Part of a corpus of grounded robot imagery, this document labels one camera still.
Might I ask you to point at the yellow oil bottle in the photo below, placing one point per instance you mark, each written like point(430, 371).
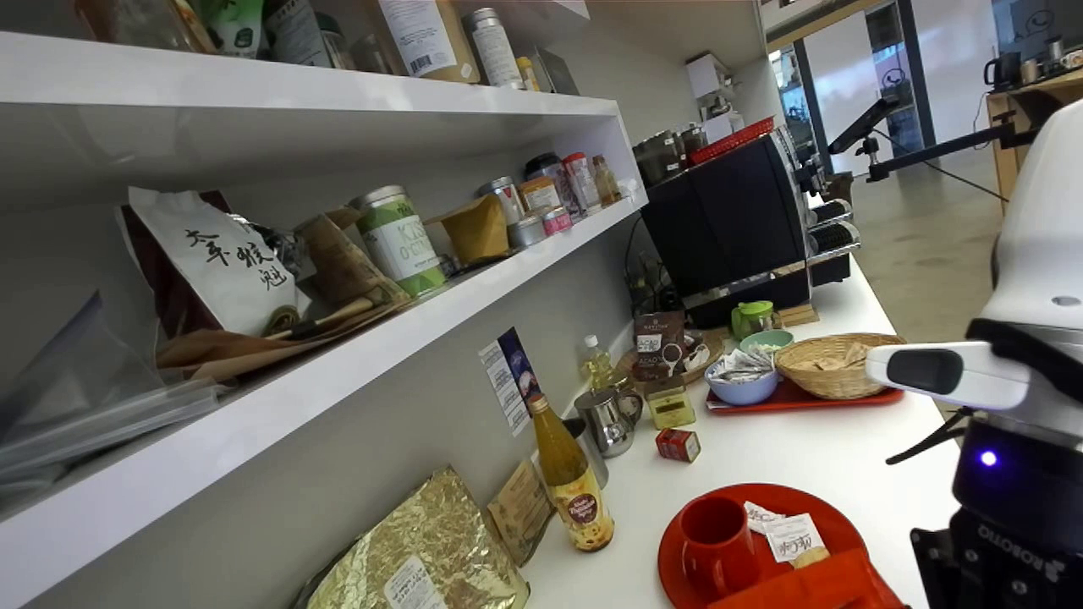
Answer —
point(593, 362)

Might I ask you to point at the blue bowl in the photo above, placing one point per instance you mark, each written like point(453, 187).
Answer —
point(742, 383)

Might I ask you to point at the white bag with black print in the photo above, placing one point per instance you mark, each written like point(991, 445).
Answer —
point(225, 265)

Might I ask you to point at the small pink tin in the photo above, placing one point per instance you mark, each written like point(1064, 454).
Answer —
point(556, 220)

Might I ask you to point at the wooden utensils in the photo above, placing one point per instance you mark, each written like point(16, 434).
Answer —
point(247, 351)

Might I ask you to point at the red tray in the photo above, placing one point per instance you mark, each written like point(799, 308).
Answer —
point(796, 398)

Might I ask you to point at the white cardboard box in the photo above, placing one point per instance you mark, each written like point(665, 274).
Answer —
point(709, 81)

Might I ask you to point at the silver lid jar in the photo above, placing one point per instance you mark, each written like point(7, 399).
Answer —
point(504, 196)

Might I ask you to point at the white wall shelf unit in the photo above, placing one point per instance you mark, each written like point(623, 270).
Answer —
point(339, 361)

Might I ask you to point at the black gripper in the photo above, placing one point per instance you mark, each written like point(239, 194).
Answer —
point(1016, 508)

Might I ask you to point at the brown jar with label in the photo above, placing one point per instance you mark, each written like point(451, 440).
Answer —
point(659, 342)

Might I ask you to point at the yellow packet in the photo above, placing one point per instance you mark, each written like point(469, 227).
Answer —
point(478, 230)

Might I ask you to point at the black coffee machine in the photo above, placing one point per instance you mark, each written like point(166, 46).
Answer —
point(732, 220)

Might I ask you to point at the tan box with label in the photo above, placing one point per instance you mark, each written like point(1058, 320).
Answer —
point(424, 34)

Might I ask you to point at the green bag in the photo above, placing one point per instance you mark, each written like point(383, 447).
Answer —
point(231, 20)

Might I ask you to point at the red cup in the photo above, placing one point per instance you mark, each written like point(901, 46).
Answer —
point(713, 542)

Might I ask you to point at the brown paper bag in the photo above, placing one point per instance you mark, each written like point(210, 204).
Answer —
point(339, 265)

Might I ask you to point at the small yellow box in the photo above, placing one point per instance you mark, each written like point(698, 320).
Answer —
point(671, 406)

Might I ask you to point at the clear plastic bags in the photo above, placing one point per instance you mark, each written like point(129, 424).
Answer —
point(79, 392)

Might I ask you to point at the brown paper packet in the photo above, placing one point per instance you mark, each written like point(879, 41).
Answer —
point(517, 508)

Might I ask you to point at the wicker bowl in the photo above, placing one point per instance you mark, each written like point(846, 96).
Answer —
point(832, 365)

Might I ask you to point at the gold foil bag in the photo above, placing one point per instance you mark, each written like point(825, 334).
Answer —
point(428, 551)

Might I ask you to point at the red plate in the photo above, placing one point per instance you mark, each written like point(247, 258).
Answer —
point(780, 497)

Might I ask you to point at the yellow cap bottle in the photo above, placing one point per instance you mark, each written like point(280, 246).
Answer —
point(525, 72)

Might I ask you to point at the amber glass bottle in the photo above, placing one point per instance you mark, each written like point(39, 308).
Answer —
point(574, 484)

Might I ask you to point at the dark jar black label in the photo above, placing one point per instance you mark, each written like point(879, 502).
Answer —
point(543, 167)

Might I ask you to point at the teal bowl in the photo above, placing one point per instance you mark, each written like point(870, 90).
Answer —
point(769, 341)

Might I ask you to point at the red lid jar white label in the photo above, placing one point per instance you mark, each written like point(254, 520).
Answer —
point(581, 183)

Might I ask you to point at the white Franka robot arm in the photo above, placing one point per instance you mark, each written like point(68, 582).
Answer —
point(1043, 249)

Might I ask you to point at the grey box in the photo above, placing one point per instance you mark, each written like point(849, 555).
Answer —
point(556, 68)

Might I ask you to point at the green cup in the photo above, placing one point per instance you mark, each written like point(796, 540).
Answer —
point(750, 320)

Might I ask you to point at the small silver tin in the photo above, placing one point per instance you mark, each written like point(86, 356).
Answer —
point(525, 230)

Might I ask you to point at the wooden table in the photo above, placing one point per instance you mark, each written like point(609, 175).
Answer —
point(1019, 104)

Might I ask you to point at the green jar with white label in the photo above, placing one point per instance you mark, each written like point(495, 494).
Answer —
point(394, 241)

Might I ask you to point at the steel jug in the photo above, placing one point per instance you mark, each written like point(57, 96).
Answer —
point(609, 420)

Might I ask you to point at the silver cylindrical can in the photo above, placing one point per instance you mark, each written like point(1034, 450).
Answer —
point(493, 47)

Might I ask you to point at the orange packet with white label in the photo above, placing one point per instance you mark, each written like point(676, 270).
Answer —
point(841, 586)

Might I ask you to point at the grey container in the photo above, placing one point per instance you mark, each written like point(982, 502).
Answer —
point(294, 29)

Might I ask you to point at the amber jar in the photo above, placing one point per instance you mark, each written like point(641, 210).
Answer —
point(606, 176)

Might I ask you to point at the orange label jar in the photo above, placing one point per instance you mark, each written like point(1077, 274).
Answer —
point(538, 194)

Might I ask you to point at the small red tin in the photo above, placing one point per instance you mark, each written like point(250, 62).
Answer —
point(676, 445)

